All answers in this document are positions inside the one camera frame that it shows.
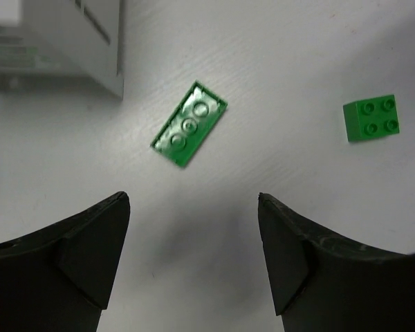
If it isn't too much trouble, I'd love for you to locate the white slotted container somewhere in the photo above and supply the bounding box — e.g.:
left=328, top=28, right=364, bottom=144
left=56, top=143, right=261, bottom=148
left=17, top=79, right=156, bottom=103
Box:
left=0, top=1, right=124, bottom=98

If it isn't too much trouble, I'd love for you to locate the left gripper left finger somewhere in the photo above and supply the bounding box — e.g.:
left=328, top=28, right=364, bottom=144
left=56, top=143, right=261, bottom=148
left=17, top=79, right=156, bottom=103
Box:
left=0, top=192, right=130, bottom=331

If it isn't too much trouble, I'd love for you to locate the green square lego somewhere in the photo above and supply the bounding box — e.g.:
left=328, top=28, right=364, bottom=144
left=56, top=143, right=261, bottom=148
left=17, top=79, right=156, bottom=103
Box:
left=343, top=95, right=400, bottom=142

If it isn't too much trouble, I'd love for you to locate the green long lego brick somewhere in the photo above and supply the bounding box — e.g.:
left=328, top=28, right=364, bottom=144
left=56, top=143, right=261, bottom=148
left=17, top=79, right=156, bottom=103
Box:
left=150, top=81, right=228, bottom=168

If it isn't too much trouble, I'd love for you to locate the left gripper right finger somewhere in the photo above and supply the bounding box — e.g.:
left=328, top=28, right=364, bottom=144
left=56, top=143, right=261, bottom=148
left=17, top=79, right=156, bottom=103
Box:
left=258, top=194, right=415, bottom=331

